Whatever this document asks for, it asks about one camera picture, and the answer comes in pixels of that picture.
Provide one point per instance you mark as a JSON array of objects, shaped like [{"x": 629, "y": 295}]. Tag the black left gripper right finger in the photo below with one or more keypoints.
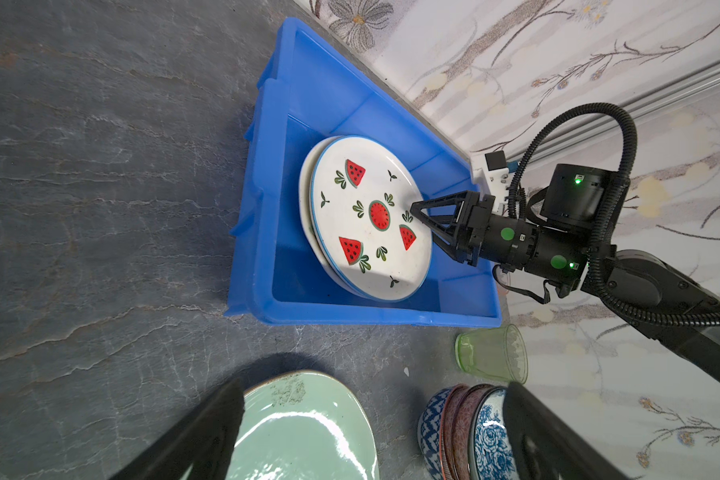
[{"x": 544, "y": 447}]

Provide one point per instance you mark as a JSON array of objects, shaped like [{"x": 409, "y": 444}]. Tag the light green ceramic plate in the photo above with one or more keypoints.
[{"x": 303, "y": 425}]

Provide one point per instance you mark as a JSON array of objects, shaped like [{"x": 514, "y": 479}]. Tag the aluminium corner frame post right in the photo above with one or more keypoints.
[{"x": 682, "y": 91}]

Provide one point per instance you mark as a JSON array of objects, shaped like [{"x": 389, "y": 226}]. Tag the green transparent plastic cup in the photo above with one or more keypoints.
[{"x": 496, "y": 354}]

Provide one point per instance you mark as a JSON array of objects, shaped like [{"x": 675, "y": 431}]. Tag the red patterned bowl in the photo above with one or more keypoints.
[{"x": 456, "y": 428}]

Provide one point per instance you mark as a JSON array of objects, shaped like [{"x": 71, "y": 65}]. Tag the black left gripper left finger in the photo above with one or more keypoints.
[{"x": 200, "y": 445}]

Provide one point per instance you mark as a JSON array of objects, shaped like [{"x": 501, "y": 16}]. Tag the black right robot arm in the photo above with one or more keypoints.
[{"x": 656, "y": 299}]

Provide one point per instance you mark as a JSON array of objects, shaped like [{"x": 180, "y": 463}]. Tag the blue white patterned bowl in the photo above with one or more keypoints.
[{"x": 490, "y": 452}]

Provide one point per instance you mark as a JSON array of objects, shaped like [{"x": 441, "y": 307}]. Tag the blue plastic bin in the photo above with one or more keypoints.
[{"x": 308, "y": 96}]

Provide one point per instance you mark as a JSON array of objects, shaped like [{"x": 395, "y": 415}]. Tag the white watermelon pattern plate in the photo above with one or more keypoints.
[{"x": 360, "y": 195}]

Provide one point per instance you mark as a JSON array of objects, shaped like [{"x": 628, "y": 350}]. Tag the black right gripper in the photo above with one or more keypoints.
[{"x": 466, "y": 229}]

